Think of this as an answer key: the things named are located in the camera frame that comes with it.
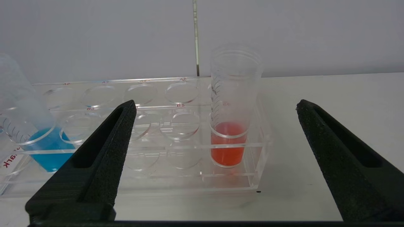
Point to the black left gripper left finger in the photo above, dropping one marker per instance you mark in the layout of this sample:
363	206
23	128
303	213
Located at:
101	170

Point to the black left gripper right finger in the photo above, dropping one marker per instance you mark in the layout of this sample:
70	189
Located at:
347	170

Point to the test tube with red pigment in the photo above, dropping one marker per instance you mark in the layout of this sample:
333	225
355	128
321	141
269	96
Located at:
228	148

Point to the test tube with blue pigment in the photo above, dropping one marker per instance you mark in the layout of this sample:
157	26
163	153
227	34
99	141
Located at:
47	148

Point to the clear acrylic test tube rack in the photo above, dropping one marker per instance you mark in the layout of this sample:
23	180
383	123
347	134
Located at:
180	126

